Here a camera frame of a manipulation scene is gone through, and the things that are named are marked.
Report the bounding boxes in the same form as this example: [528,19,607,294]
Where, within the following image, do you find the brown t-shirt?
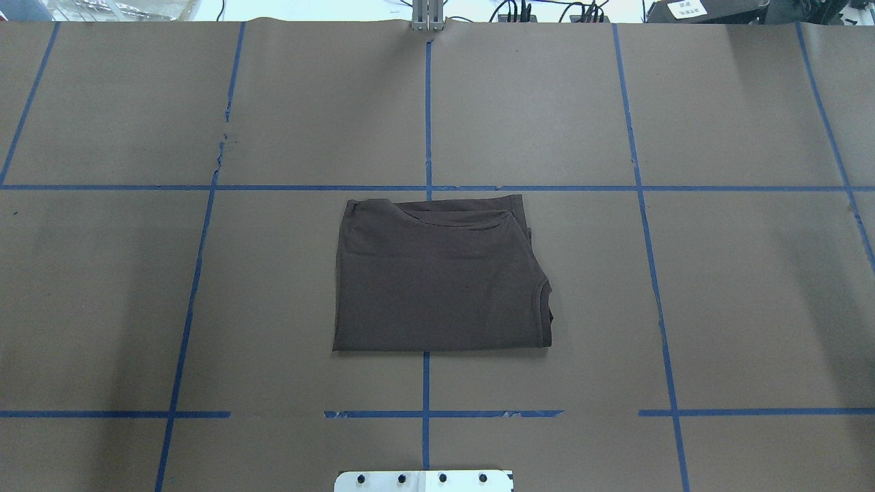
[332,194,553,352]

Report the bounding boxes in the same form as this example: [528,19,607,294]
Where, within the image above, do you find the grey orange usb hub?
[557,1,610,24]
[487,0,537,24]

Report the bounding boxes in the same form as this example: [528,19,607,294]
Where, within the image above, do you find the black box with label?
[645,1,769,25]

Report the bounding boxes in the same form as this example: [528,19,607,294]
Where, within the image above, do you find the clear plastic bag sheet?
[41,1,200,22]

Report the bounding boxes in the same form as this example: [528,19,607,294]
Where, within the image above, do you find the aluminium frame post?
[404,0,446,32]

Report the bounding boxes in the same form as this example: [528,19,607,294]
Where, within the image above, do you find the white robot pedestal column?
[334,469,515,491]

